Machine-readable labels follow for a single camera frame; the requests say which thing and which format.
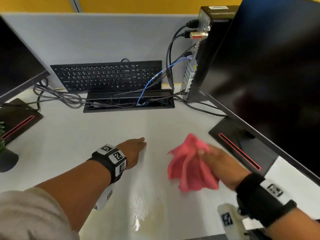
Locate person's right hand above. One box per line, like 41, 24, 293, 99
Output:
199, 144, 252, 191

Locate person's left hand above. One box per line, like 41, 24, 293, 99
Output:
115, 137, 147, 170

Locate pink cloth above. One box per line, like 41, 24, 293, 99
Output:
167, 133, 220, 193

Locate bushy small-leaf potted plant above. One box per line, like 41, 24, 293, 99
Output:
0, 121, 19, 173

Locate person's right forearm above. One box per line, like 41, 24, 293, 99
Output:
265, 207, 320, 240

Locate person's left forearm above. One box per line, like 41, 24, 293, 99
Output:
32, 160, 112, 233

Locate black left wrist band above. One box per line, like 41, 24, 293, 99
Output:
87, 144, 127, 185

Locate black wrist band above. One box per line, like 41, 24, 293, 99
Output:
235, 172, 297, 228
87, 144, 127, 185

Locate black monitor stand base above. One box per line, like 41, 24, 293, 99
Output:
0, 98, 44, 146
208, 117, 278, 177

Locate black right wrist band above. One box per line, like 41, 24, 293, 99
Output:
235, 172, 297, 228

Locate white spray droplets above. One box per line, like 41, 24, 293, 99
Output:
131, 196, 149, 232

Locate white table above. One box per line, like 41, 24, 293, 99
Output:
0, 83, 320, 240

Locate black keyboard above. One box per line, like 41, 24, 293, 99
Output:
50, 60, 163, 94

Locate black monitor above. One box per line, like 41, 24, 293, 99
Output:
199, 0, 320, 187
0, 16, 51, 104

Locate grey desk partition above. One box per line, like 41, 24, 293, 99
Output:
0, 12, 200, 89

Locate beige left sleeve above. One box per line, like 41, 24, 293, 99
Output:
0, 187, 80, 240

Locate red gold adapter plug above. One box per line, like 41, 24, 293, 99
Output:
189, 31, 209, 40

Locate black desktop computer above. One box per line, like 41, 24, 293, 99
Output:
180, 5, 240, 102

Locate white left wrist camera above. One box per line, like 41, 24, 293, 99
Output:
94, 183, 114, 212

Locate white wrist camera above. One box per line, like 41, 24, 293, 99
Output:
217, 203, 250, 240
94, 183, 114, 212

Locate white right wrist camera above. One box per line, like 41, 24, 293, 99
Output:
217, 203, 250, 240

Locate black desk cable tray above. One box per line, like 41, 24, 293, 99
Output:
83, 89, 175, 113

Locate black monitor cable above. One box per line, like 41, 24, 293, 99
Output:
175, 96, 228, 117

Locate blue cable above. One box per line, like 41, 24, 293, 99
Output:
136, 55, 193, 106

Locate bundle of black cables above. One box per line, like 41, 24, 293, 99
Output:
0, 78, 87, 110

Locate black computer cable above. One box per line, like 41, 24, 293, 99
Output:
166, 20, 200, 90
169, 30, 193, 90

